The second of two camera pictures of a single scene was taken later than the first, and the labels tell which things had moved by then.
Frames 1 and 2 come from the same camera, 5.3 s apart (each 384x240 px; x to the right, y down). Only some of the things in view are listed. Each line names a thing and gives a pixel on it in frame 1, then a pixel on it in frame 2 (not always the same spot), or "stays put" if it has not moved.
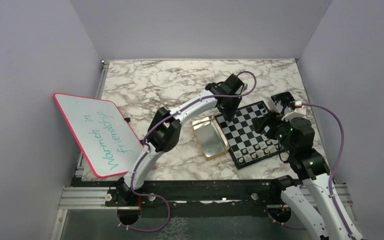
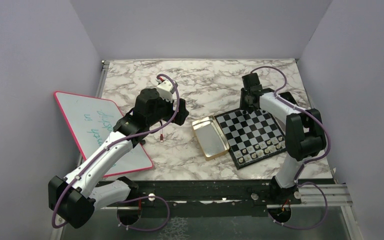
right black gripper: (272, 119) -> (242, 104)
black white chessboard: (247, 145) stays put
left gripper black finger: (229, 113) -> (182, 113)
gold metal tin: (211, 140) stays put
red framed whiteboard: (109, 144) stays put
